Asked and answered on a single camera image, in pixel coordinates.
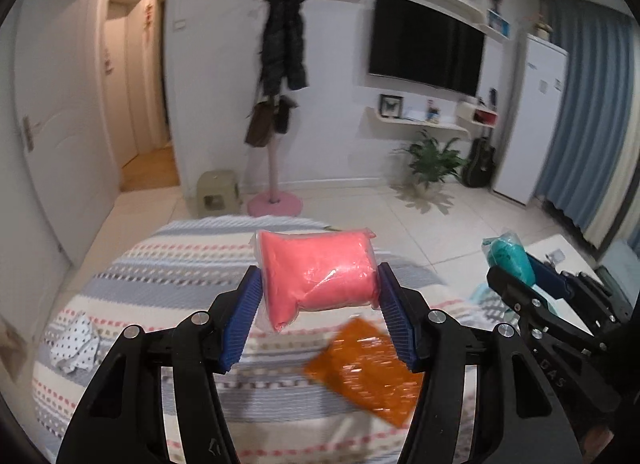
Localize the brown hanging bag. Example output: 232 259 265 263
245 99 275 147

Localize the orange plastic packet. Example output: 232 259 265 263
305 319 427 429

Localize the beige plastic stool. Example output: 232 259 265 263
192 170 242 219

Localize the striped woven tablecloth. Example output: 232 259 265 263
30 214 506 464

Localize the small blue wall shelf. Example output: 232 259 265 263
487 9 511 37

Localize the white room door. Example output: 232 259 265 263
15 0 123 265

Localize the white red wall cabinet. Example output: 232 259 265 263
456 99 500 129

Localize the teal plastic laundry basket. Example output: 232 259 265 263
470 284 521 325

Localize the grey sofa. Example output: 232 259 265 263
597 239 640 305

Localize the low curved white shelf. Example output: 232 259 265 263
365 106 471 134

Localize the long curved white shelf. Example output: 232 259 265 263
370 0 511 40

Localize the teal plastic packet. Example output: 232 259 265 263
481 231 536 287

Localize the small black hanging bag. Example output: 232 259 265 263
274 96 296 134

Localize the polka dot tissue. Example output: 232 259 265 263
49 313 101 374

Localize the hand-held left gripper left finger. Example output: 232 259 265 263
55 266 263 464

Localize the white refrigerator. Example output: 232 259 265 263
492 34 570 206

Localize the green potted plant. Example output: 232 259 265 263
395 130 471 190

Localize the framed butterfly picture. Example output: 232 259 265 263
378 94 403 119

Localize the wall mounted television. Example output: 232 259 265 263
368 0 486 97

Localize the black puffer coat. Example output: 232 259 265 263
258 0 311 95

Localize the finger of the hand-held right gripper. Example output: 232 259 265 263
525 255 631 330
487 266 601 360

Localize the black acoustic guitar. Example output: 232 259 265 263
462 136 497 189

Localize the pink plastic packet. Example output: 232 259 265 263
252 229 378 335

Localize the blue grey curtain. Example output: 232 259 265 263
532 0 640 255

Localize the pink coat rack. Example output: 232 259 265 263
247 0 311 217

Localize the white coffee table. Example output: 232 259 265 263
525 236 601 275

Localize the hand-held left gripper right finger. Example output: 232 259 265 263
377 262 583 464

